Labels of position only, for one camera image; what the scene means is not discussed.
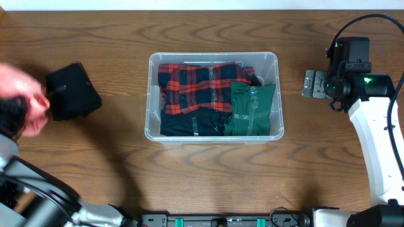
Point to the pink garment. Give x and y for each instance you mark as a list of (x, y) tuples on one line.
[(15, 82)]

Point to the dark green taped garment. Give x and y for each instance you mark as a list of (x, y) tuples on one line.
[(251, 108)]

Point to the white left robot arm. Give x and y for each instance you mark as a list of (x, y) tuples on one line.
[(32, 197)]

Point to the clear plastic storage bin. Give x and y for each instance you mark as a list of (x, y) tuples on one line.
[(265, 65)]

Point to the dark navy garment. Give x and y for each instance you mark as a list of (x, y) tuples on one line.
[(201, 122)]

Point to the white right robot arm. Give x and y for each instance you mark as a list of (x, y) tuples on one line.
[(369, 101)]

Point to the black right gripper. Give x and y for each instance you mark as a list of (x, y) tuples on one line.
[(320, 91)]

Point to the red plaid garment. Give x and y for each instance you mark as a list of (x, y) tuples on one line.
[(186, 88)]

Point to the black taped garment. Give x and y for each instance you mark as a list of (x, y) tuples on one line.
[(71, 93)]

